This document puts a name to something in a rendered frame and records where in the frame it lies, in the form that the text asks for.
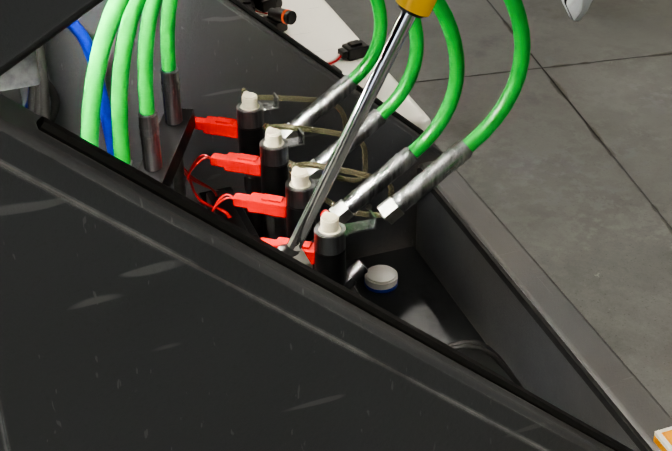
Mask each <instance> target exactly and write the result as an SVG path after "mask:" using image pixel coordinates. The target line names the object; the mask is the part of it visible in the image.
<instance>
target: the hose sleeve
mask: <svg viewBox="0 0 672 451"><path fill-rule="evenodd" d="M472 154H473V152H472V151H471V150H470V149H469V147H468V146H467V145H466V144H465V143H464V142H463V141H462V140H461V141H460V140H459V141H458V142H456V143H455V144H454V145H453V146H452V147H449V148H448V150H447V151H445V152H444V153H442V154H441V156H439V157H438V158H437V159H436V160H435V161H433V162H432V163H431V164H430V165H429V166H427V167H426V168H425V169H424V170H423V171H421V172H420V173H419V174H418V175H417V176H415V177H414V178H413V179H412V180H411V181H408V183H407V184H406V185H405V186H402V187H401V189H400V190H399V191H397V192H396V193H395V194H394V195H392V197H393V198H392V200H393V201H394V202H395V203H396V205H397V206H398V207H399V208H400V209H401V210H402V211H406V210H408V209H409V208H410V207H411V206H412V205H414V204H416V203H417V201H418V200H420V199H422V198H423V197H424V196H425V195H426V194H427V193H428V192H429V191H431V190H432V189H433V188H434V187H435V186H437V185H438V184H439V183H440V182H441V181H443V180H444V179H445V178H446V177H447V176H449V175H450V174H451V173H452V172H453V171H456V170H457V168H458V167H460V166H461V165H463V164H464V162H466V161H467V160H468V159H469V158H470V157H472V156H473V155H472Z"/></svg>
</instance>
